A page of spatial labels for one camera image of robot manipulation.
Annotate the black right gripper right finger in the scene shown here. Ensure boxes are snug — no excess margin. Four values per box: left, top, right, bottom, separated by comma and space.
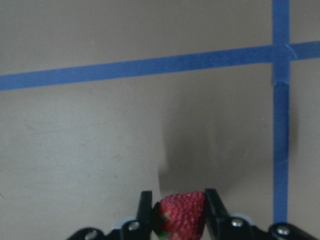
204, 188, 258, 240

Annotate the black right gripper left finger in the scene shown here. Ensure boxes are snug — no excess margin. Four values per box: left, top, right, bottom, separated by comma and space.
120, 190, 153, 240

